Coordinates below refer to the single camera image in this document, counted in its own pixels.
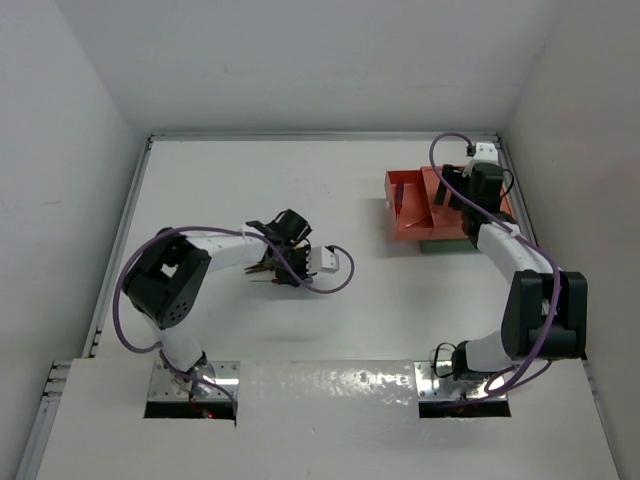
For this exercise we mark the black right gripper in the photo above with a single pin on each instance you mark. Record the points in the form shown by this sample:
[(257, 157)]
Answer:
[(454, 177)]

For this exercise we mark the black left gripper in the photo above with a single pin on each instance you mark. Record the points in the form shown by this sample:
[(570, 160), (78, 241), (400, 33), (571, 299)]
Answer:
[(302, 272)]

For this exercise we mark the yellow handled cutting pliers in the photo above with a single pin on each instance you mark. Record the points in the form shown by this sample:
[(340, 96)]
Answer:
[(277, 259)]

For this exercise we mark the salmon drawer box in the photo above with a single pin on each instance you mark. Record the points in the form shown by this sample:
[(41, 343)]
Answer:
[(447, 221)]

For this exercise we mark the salmon pull-out drawer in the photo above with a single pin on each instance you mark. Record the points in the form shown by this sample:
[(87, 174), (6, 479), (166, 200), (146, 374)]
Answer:
[(415, 205)]

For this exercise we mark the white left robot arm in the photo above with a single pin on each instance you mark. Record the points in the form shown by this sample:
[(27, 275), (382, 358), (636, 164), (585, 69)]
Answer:
[(164, 281)]

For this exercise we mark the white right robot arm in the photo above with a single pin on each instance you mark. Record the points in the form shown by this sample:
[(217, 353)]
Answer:
[(545, 317)]

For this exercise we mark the green drawer box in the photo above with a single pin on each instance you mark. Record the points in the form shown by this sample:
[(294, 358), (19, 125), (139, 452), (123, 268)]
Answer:
[(446, 246)]

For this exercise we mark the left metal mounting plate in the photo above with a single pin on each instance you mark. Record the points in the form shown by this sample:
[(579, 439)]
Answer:
[(216, 382)]

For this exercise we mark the metal mounting plate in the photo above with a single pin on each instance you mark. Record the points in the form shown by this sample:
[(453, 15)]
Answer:
[(433, 388), (216, 382)]

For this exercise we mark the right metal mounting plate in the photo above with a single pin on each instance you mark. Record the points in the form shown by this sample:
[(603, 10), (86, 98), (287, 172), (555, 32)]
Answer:
[(433, 388)]

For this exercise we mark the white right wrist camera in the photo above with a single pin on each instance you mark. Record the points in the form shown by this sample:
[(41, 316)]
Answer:
[(481, 152)]

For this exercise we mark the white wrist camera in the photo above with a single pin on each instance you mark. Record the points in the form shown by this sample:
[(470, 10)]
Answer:
[(322, 260), (481, 152)]

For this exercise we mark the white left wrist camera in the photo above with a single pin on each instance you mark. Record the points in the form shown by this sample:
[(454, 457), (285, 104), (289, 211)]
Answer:
[(322, 260)]

